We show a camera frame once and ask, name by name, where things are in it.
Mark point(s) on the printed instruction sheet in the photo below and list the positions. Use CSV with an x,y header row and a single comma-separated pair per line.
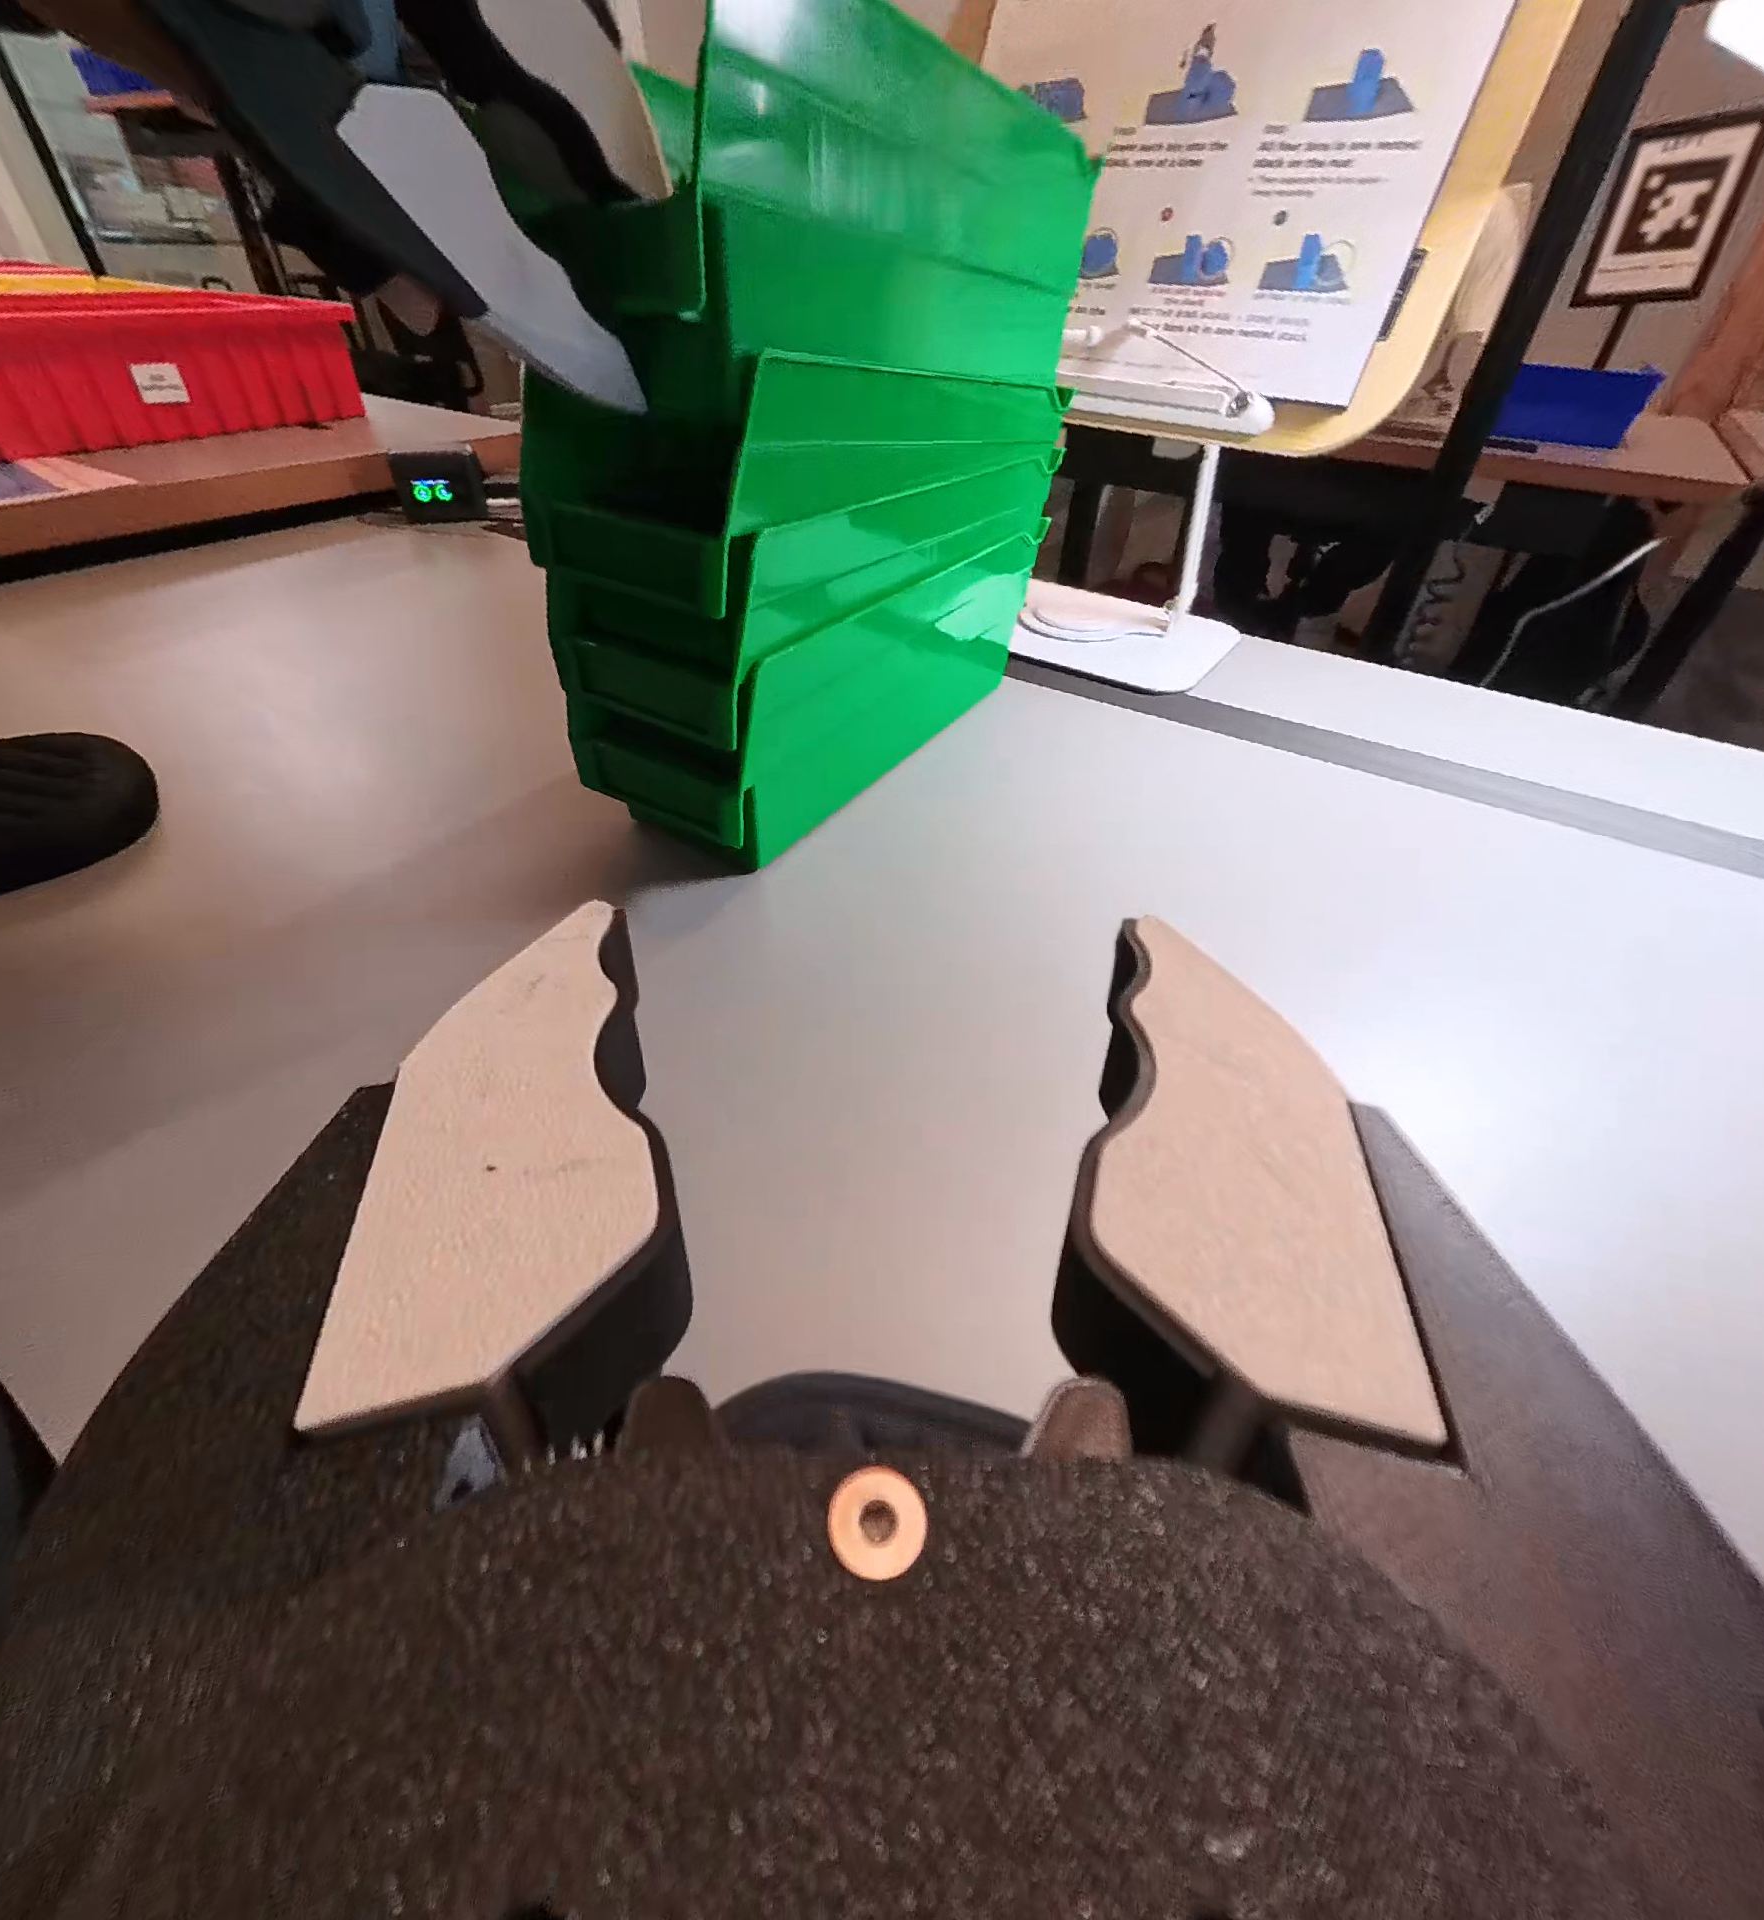
x,y
1242,181

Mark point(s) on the black device green display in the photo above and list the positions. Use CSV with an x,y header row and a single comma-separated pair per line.
x,y
440,489

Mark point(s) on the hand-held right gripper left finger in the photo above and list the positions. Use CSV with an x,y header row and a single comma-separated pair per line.
x,y
476,1201

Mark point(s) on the green plastic bin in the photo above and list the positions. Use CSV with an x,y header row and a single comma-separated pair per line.
x,y
898,437
881,578
867,736
898,181

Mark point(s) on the white display stand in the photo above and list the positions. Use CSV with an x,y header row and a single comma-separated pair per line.
x,y
1137,646

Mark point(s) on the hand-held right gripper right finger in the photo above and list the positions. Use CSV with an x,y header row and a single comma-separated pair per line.
x,y
1242,1215

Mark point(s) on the blue plastic bin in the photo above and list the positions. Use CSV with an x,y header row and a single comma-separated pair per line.
x,y
1573,406

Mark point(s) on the wooden-edged side table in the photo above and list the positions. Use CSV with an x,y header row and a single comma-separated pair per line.
x,y
222,480

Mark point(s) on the grey tape strip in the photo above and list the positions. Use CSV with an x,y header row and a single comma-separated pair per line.
x,y
1423,773

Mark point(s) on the red ribbed storage tray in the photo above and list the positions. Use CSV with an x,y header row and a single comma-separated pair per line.
x,y
73,377

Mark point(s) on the wooden clipboard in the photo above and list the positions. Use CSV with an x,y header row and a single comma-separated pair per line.
x,y
1468,225

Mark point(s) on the black-and-white marker sign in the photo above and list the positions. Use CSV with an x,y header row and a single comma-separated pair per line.
x,y
1679,197

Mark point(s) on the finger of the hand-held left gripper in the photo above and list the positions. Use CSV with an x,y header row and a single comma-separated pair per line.
x,y
476,240
642,75

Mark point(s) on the metal stand pole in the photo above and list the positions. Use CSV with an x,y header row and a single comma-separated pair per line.
x,y
1549,285

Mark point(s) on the black round pad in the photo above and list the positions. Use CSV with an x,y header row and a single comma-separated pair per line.
x,y
27,809

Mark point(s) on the light grey desk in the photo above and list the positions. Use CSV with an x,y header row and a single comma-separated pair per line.
x,y
1348,975

